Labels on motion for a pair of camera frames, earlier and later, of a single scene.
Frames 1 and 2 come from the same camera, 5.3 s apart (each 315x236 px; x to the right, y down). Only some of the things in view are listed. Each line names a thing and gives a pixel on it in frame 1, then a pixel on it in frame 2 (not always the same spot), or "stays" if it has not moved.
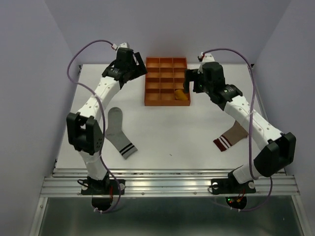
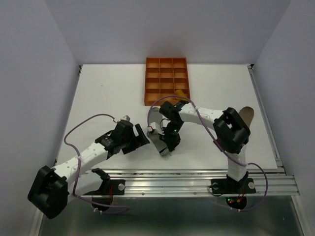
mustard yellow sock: [180, 95] stays
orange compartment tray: [164, 80] stays
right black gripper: [190, 75] -> [171, 141]
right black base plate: [222, 186] stays
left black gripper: [140, 70] -> [142, 140]
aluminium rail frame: [149, 158] stays
